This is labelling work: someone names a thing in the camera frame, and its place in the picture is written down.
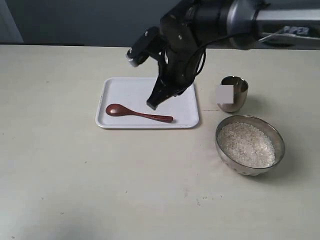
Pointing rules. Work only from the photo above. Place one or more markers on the dark red wooden spoon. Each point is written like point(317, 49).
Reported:
point(118, 110)

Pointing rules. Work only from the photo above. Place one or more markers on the small steel cup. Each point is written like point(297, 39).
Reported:
point(231, 94)

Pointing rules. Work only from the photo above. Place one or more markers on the white plastic tray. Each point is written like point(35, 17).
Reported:
point(132, 92)

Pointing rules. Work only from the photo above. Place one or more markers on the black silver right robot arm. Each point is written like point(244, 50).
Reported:
point(193, 25)

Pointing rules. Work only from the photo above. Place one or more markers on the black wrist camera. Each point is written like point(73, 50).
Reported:
point(150, 44)

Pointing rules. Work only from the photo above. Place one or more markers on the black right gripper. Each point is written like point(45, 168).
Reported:
point(183, 58)

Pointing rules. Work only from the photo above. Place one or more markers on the steel bowl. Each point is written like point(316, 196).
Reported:
point(265, 127)

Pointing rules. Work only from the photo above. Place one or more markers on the white rice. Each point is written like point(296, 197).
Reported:
point(247, 145)

